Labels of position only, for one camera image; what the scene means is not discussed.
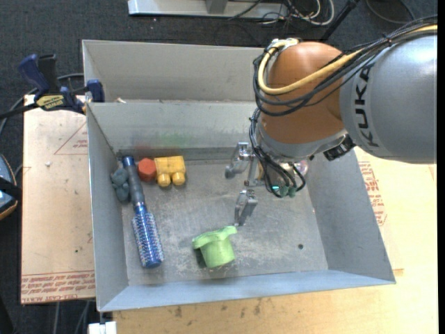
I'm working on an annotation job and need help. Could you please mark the green toy bolt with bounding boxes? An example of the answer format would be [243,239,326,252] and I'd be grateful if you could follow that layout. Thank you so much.
[191,225,238,269]

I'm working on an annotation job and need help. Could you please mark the grey metal bin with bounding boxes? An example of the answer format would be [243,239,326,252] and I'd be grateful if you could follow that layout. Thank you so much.
[81,39,396,312]

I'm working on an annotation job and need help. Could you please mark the grey-blue lumpy toy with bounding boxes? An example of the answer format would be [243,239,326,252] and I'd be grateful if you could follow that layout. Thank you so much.
[110,167,133,203]

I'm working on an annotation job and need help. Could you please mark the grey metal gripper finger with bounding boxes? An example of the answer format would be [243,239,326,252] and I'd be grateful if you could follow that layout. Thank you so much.
[225,142,252,180]
[234,189,259,227]

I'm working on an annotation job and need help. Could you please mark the red-orange hexagonal block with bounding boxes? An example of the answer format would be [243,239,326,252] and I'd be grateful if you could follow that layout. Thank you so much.
[137,157,158,183]

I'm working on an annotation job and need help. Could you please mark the blue round hairbrush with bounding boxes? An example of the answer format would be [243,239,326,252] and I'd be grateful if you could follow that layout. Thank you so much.
[122,155,165,269]

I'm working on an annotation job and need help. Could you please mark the brown cardboard board, red print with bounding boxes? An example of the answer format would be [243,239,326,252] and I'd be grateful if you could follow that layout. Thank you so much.
[20,95,406,305]

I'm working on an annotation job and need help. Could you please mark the yellow toy building block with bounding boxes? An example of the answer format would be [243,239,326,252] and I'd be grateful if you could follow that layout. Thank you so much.
[154,155,187,187]

